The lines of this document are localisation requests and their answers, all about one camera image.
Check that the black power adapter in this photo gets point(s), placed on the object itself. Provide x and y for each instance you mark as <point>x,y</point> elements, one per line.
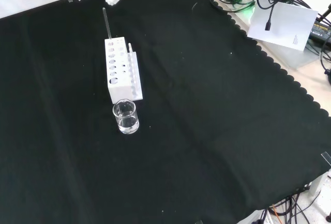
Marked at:
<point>320,31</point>

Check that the white paper sheet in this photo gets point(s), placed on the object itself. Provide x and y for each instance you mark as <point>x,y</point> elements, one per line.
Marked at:
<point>287,26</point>

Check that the small clear glass beaker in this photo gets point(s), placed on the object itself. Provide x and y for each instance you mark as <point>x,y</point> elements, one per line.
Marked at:
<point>126,119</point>

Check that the glass rod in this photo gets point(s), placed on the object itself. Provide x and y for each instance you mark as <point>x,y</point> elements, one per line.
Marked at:
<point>106,23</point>

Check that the white test tube rack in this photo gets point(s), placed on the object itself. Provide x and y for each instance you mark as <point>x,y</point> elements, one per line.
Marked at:
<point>121,71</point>

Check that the black bench cloth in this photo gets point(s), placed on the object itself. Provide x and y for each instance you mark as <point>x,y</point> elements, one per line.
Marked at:
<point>181,120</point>

